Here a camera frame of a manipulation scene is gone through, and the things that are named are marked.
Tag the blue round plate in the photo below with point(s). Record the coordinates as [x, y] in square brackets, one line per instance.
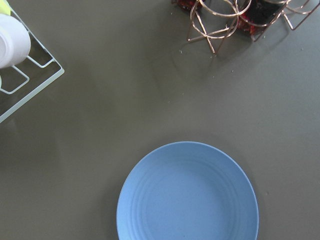
[187, 191]

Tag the front tea bottle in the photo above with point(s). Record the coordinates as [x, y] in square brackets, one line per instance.
[258, 15]

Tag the white plastic cup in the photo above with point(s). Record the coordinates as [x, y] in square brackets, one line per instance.
[15, 42]

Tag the copper wire bottle rack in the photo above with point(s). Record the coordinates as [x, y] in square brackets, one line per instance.
[294, 12]

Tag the white wire cup rack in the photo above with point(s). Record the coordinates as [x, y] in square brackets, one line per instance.
[20, 83]

